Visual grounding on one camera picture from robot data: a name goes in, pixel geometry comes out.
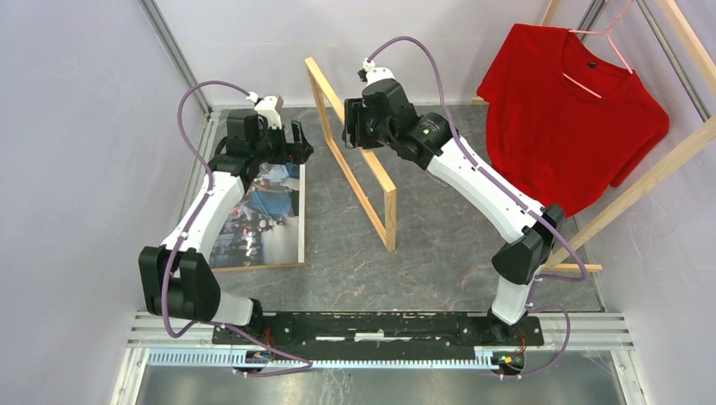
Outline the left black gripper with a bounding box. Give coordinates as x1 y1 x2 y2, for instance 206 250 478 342
252 120 314 165

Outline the photo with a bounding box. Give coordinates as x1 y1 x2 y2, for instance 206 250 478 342
209 164 306 272

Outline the wooden picture frame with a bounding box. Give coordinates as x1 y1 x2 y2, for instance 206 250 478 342
304 57 399 254

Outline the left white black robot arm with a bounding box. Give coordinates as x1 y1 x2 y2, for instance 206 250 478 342
138 110 314 344

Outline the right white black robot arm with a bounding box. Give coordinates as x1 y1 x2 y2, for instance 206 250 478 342
342 78 564 344

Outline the red t-shirt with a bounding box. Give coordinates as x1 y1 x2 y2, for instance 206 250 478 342
476 23 670 219

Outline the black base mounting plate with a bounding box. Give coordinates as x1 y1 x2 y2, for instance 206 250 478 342
212 311 545 363

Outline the pink clothes hanger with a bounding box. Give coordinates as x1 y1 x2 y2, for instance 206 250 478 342
568 1 636 78

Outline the wooden clothes rack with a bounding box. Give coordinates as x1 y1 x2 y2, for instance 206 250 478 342
470 0 716 275

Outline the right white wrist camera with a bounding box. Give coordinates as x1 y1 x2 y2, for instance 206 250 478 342
357 58 394 85

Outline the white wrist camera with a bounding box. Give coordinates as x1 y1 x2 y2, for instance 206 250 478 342
246 92 284 129
357 58 394 85

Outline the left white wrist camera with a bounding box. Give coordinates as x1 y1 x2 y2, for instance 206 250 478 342
246 92 284 129

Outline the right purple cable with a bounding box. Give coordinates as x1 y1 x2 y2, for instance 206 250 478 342
364 35 589 381

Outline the purple cable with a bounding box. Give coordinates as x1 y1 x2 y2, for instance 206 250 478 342
160 80 314 379
364 35 589 381

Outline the metal corner post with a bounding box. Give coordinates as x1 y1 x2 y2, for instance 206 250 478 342
138 0 198 89

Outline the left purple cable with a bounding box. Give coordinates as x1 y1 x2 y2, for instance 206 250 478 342
160 80 314 379

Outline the aluminium rail frame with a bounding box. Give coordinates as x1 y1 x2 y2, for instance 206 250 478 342
111 310 651 404

